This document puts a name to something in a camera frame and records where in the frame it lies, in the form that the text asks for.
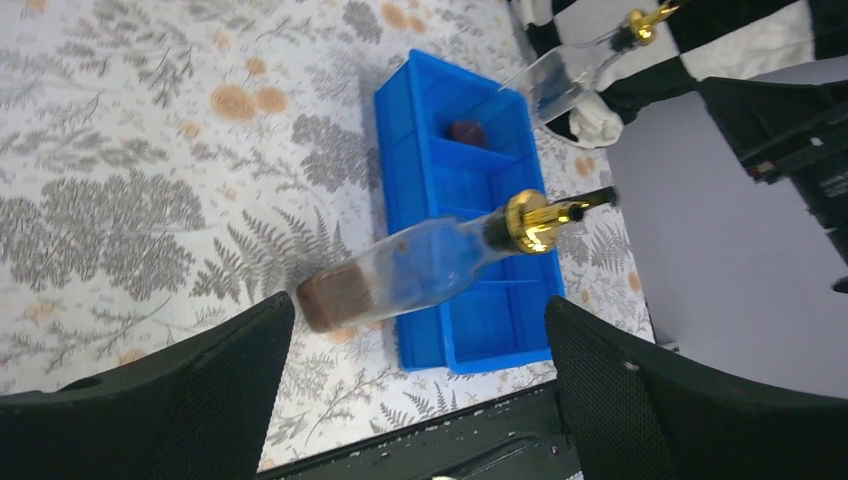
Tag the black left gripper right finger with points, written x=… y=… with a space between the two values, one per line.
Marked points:
x=638 y=411

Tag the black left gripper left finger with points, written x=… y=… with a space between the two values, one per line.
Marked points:
x=199 y=409

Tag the glass oil bottle gold spout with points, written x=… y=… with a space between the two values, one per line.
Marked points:
x=434 y=260

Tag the blue plastic divided bin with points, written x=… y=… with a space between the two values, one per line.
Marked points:
x=455 y=144

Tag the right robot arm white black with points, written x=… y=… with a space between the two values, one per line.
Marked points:
x=789 y=131

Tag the black white checkered cloth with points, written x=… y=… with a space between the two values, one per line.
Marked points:
x=725 y=39

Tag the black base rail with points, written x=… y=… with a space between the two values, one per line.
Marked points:
x=518 y=436

